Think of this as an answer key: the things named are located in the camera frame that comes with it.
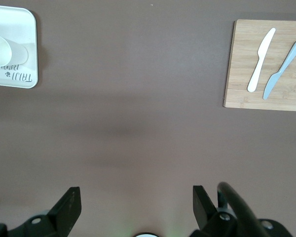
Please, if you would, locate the bamboo cutting board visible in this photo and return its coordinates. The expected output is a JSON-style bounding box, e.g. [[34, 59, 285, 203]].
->
[[223, 19, 296, 112]]

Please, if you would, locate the white IKEA cup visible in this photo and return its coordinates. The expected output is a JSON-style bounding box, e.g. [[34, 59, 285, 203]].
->
[[0, 34, 30, 67]]

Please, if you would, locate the white plastic knife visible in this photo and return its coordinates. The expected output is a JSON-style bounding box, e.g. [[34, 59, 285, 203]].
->
[[247, 27, 276, 93]]

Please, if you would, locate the grey plastic knife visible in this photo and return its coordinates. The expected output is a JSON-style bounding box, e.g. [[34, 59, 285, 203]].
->
[[262, 40, 296, 100]]

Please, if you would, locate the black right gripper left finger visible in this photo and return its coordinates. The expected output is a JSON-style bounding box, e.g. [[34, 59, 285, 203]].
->
[[48, 187, 82, 233]]

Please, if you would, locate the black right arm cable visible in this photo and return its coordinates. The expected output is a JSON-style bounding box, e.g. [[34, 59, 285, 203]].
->
[[217, 182, 273, 237]]

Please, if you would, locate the cream tray with bear print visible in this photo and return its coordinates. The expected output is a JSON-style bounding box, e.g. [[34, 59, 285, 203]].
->
[[0, 4, 39, 89]]

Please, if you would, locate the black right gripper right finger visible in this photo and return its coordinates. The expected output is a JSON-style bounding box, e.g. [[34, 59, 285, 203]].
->
[[193, 185, 217, 229]]

